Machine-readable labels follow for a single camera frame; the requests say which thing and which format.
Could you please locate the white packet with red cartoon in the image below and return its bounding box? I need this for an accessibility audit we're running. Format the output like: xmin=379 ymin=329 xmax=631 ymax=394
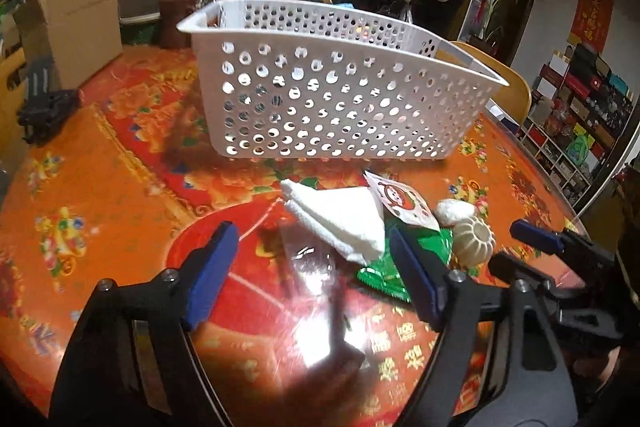
xmin=362 ymin=170 xmax=441 ymax=230

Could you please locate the green snack packet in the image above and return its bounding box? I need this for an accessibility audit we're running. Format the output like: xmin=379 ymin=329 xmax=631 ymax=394
xmin=356 ymin=227 xmax=453 ymax=303

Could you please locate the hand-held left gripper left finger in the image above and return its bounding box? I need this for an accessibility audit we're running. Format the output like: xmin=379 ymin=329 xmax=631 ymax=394
xmin=47 ymin=222 xmax=241 ymax=427

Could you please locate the brown jar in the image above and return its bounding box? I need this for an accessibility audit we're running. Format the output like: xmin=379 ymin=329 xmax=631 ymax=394
xmin=159 ymin=0 xmax=201 ymax=50

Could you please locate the white cloth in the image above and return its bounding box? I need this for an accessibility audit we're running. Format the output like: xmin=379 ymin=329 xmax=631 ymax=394
xmin=279 ymin=179 xmax=387 ymax=265

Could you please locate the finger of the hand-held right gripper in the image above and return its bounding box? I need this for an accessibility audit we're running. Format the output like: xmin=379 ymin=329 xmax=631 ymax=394
xmin=487 ymin=251 xmax=562 ymax=304
xmin=510 ymin=219 xmax=617 ymax=267

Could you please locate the open brown cardboard box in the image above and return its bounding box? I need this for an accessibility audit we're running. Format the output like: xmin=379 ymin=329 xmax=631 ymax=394
xmin=14 ymin=0 xmax=125 ymax=90

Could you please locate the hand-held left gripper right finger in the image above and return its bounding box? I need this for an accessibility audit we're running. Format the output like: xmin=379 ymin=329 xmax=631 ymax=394
xmin=387 ymin=226 xmax=581 ymax=427

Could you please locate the white perforated plastic basket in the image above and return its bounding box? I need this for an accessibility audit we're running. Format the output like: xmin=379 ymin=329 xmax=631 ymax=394
xmin=176 ymin=0 xmax=511 ymax=162

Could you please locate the red wall poster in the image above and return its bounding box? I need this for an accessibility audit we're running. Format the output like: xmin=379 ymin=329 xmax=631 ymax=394
xmin=570 ymin=0 xmax=615 ymax=52

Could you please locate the clear plastic wrapper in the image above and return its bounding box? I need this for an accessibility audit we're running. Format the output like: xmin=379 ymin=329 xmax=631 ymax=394
xmin=279 ymin=222 xmax=337 ymax=300

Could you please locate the light wooden chair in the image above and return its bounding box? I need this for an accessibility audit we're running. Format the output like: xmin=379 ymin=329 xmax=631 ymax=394
xmin=450 ymin=41 xmax=532 ymax=128
xmin=0 ymin=49 xmax=30 ymax=178

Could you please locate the shelf with boxes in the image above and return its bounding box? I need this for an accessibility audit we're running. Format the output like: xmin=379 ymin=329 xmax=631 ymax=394
xmin=515 ymin=42 xmax=636 ymax=208

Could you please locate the orange red floral tablecloth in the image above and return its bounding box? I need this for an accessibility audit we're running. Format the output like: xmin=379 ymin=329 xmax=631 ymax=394
xmin=0 ymin=42 xmax=586 ymax=427

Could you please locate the cream ribbed round sponge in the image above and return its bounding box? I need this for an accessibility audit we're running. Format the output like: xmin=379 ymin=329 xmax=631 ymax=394
xmin=451 ymin=215 xmax=496 ymax=267

